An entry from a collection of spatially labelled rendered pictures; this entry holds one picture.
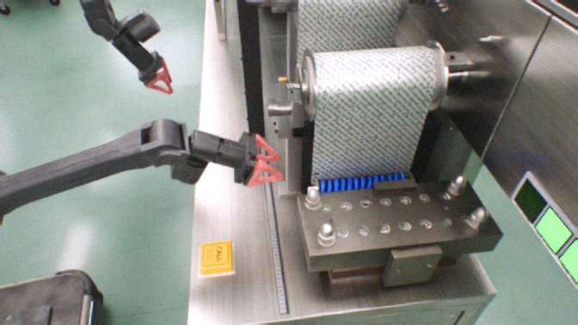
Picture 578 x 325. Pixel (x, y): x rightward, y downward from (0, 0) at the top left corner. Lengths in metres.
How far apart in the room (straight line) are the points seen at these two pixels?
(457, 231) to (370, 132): 0.27
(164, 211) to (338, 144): 1.58
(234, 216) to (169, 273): 1.06
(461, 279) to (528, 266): 1.33
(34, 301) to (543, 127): 1.76
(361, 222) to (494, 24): 0.45
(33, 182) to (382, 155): 0.70
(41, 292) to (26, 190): 1.07
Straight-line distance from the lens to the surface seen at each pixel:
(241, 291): 0.88
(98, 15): 1.12
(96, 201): 2.47
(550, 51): 0.72
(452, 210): 0.91
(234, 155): 0.78
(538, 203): 0.75
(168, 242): 2.13
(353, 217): 0.83
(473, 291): 0.96
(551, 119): 0.72
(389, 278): 0.87
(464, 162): 1.24
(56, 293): 1.87
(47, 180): 0.84
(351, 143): 0.84
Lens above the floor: 1.67
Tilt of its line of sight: 43 degrees down
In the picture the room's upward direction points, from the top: straight up
